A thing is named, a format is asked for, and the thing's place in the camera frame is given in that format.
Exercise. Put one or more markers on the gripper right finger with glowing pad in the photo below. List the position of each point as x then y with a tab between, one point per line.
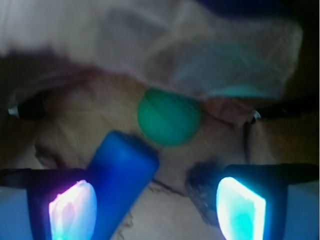
269	202

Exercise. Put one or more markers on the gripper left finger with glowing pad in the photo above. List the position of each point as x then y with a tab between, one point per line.
47	204

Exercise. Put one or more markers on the green ball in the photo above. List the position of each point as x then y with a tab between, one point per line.
168	119

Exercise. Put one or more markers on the brown rock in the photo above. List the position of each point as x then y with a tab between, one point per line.
201	185

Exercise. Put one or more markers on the blue plastic bottle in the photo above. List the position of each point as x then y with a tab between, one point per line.
119	171

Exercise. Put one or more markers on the brown paper bag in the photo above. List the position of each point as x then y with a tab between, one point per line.
71	71

